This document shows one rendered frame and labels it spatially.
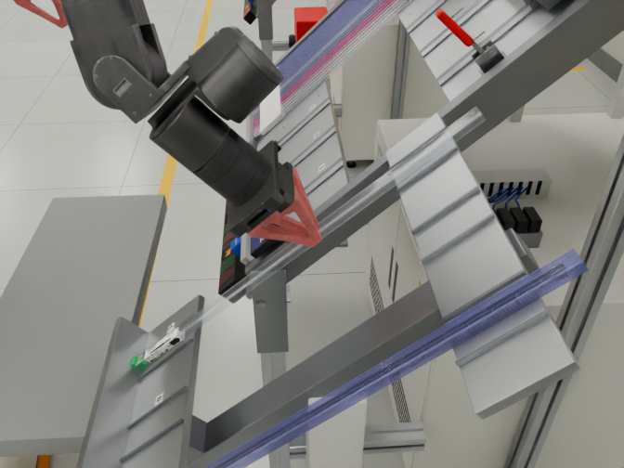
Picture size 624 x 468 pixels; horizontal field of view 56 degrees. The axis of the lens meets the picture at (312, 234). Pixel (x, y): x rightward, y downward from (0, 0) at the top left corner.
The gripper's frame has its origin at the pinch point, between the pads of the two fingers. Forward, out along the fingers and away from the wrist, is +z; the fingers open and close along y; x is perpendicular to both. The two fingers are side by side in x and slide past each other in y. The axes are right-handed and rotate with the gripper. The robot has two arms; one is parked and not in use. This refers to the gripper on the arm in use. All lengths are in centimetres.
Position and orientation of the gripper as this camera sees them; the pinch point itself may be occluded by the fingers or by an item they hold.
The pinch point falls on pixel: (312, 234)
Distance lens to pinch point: 63.0
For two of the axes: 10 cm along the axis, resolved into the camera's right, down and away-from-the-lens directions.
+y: -0.7, -6.1, 7.9
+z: 6.7, 5.6, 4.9
